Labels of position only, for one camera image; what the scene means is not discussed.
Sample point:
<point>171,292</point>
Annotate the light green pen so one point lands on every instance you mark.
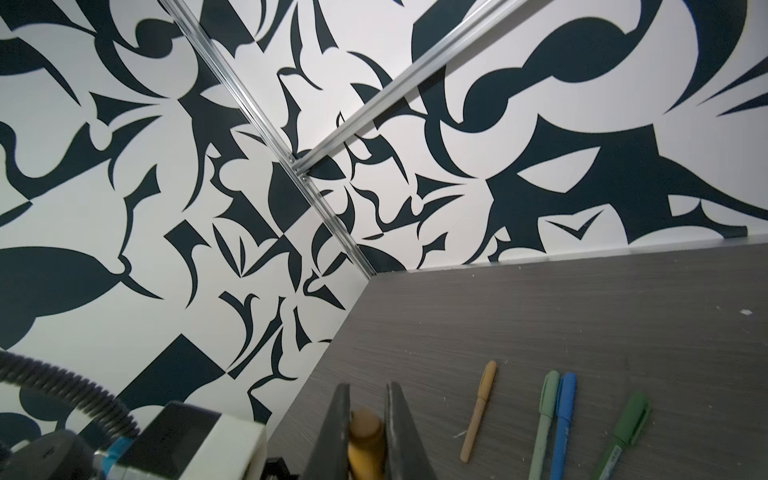
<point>546,409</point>

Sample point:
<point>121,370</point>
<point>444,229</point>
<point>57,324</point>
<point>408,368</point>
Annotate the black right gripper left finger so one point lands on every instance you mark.
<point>329,457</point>

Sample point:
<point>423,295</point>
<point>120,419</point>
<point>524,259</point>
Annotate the tan pen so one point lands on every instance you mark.
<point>483,394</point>

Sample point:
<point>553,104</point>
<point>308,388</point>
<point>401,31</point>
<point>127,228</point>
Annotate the brown pen cap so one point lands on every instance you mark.
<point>367,445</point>

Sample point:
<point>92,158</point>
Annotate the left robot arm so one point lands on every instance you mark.
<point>37,444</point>

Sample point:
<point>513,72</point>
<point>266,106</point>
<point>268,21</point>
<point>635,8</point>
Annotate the dark green pen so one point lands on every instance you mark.
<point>630,425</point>

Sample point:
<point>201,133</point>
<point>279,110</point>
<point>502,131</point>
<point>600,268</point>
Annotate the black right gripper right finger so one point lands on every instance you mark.
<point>406,457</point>

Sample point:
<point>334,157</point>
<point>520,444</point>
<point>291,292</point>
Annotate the blue pen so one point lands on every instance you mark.
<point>564,412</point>

